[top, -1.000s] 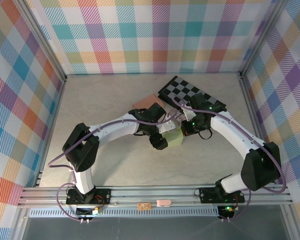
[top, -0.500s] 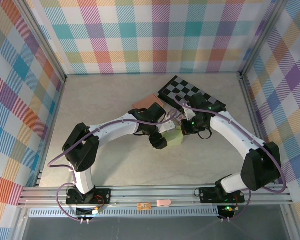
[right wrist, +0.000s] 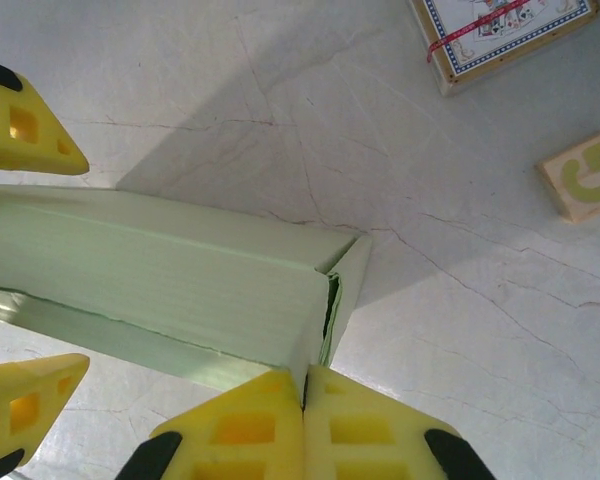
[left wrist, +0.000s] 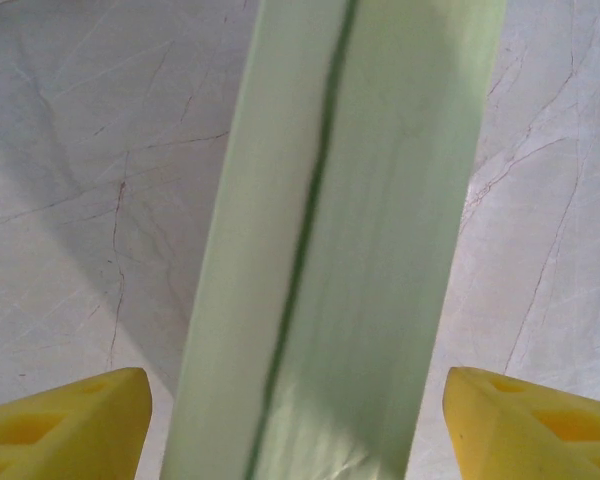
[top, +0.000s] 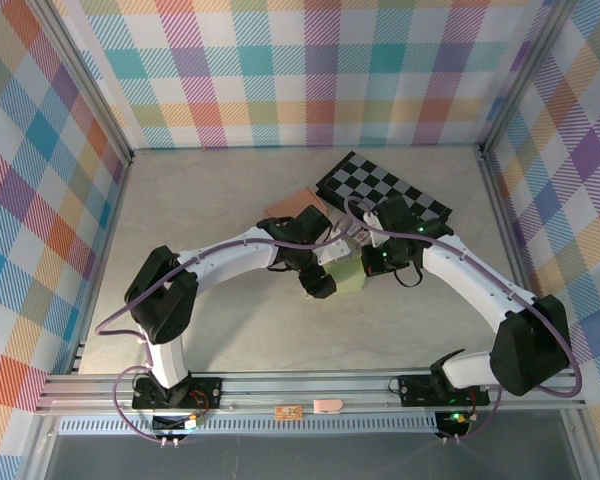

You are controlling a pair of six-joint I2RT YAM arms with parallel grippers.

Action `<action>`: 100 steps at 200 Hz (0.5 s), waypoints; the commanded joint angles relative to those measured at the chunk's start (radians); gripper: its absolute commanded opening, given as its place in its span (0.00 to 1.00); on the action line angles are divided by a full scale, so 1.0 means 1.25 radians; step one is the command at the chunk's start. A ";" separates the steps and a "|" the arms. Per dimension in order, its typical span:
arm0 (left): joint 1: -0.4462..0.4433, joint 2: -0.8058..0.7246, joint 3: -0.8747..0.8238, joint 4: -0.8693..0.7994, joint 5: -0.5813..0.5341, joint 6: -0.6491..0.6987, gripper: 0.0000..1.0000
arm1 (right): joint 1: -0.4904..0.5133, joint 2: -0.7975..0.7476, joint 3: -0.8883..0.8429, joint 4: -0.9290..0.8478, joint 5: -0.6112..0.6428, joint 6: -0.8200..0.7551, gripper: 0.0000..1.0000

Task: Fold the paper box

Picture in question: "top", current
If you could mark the black connector board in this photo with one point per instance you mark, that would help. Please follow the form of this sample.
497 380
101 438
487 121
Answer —
172 425
452 425

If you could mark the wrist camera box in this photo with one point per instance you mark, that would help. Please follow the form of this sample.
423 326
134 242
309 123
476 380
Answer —
337 250
372 232

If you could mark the aluminium frame post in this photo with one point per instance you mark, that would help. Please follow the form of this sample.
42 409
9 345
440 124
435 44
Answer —
87 85
525 70

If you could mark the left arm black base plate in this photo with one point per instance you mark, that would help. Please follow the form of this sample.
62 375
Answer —
207 392

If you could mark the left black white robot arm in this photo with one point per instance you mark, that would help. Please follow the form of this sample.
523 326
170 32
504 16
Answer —
162 305

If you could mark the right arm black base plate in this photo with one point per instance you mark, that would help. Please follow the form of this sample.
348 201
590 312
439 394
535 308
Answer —
415 390

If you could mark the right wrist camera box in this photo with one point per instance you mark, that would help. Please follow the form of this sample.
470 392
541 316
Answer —
372 232

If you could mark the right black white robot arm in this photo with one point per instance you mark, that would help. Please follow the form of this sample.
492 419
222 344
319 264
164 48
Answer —
525 350

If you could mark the orange cardboard box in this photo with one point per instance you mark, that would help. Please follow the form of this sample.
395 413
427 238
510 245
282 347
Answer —
290 205

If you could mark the small orange label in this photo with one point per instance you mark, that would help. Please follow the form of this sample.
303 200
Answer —
288 413

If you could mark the aluminium side rail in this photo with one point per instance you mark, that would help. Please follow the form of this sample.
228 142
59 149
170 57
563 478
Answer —
513 250
112 225

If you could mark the black grey chessboard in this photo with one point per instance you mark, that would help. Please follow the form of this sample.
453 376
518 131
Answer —
365 175

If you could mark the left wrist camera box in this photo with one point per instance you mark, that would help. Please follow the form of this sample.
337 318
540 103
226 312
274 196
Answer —
337 250

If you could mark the green paper box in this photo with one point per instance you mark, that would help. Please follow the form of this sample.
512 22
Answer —
347 277

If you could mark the aluminium frame leg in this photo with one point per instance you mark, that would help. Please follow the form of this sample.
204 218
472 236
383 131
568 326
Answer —
582 450
37 450

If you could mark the aluminium front rail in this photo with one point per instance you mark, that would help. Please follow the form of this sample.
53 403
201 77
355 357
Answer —
305 387

